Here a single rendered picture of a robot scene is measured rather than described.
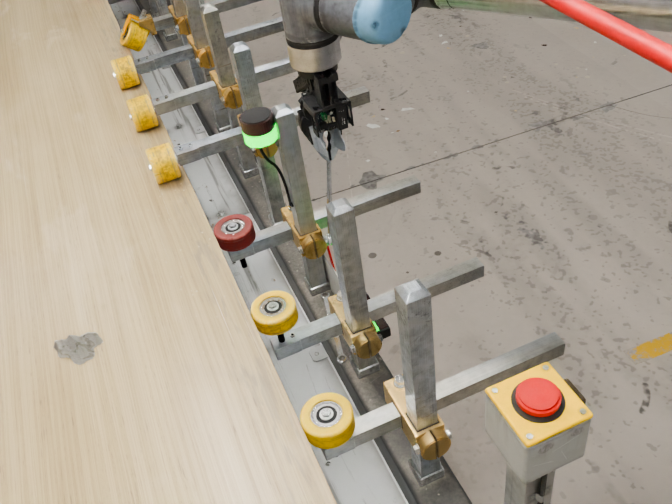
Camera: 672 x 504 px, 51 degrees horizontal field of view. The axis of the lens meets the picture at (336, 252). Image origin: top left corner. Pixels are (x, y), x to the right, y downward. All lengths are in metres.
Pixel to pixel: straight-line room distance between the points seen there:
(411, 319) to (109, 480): 0.50
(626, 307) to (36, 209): 1.79
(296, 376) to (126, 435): 0.46
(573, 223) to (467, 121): 0.82
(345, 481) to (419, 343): 0.46
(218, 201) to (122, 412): 0.94
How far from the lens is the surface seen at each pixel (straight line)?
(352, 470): 1.34
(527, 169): 3.01
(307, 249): 1.40
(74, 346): 1.30
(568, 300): 2.47
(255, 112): 1.26
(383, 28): 1.09
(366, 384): 1.35
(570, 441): 0.69
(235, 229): 1.41
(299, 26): 1.18
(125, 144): 1.79
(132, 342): 1.26
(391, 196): 1.50
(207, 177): 2.09
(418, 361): 0.97
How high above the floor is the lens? 1.77
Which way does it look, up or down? 42 degrees down
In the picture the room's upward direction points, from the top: 10 degrees counter-clockwise
